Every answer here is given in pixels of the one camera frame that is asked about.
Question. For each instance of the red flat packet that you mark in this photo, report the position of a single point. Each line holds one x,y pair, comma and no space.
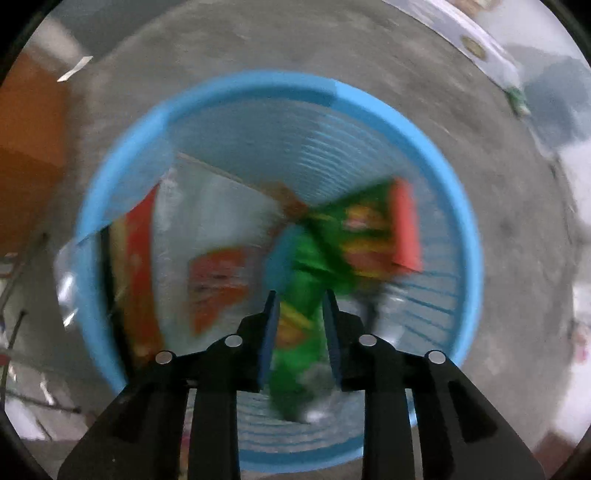
138,277

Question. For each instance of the blue plastic mesh basket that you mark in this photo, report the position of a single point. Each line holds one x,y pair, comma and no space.
277,87

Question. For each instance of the orange red snack packet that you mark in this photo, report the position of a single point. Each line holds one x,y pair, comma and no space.
217,281

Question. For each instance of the orange cardboard box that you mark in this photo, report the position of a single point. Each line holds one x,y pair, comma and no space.
27,138

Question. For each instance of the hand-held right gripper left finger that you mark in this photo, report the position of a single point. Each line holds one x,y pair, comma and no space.
270,341

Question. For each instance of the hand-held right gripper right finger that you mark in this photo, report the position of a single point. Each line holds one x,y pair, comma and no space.
332,341

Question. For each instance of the white paper scrap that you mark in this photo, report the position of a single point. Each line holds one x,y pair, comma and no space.
74,69

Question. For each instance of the green snack packet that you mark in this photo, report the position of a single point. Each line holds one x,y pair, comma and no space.
314,258

